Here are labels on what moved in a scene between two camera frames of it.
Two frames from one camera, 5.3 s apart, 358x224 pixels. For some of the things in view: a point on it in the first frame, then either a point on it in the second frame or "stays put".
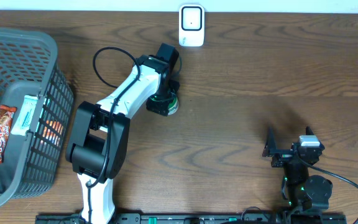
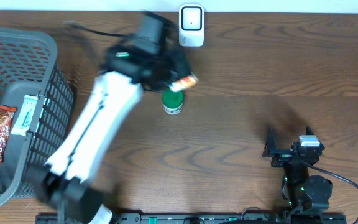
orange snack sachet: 53,131 → 183,83
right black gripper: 283,155 stays put
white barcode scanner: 191,25 stays put
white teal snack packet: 23,121 stays put
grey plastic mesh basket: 15,63 stays put
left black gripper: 159,106 → 173,73
